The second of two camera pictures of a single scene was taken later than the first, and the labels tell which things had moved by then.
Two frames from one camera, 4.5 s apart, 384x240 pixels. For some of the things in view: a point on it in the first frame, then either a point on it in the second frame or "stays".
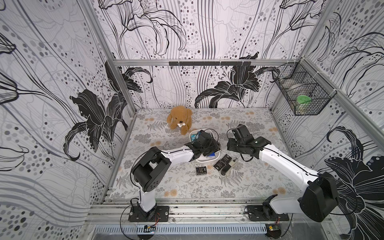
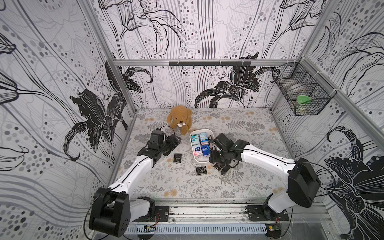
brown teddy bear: x=180 y=117 stays
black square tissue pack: x=201 y=170 stays
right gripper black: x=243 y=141 -> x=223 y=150
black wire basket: x=305 y=89 stays
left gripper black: x=214 y=146 -> x=173 y=142
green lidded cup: x=302 y=103 stays
